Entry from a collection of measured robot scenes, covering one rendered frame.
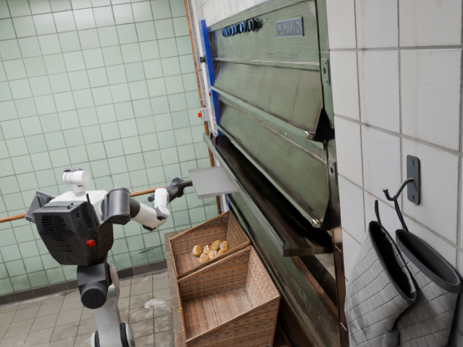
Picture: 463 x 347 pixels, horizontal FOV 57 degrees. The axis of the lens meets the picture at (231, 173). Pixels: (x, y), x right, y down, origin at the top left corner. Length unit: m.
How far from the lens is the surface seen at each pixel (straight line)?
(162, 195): 2.36
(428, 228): 0.82
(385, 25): 0.84
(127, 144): 3.83
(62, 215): 1.95
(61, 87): 3.82
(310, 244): 1.28
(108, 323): 2.33
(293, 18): 1.32
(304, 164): 1.41
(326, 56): 1.09
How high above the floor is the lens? 1.99
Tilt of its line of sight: 17 degrees down
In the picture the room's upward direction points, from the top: 8 degrees counter-clockwise
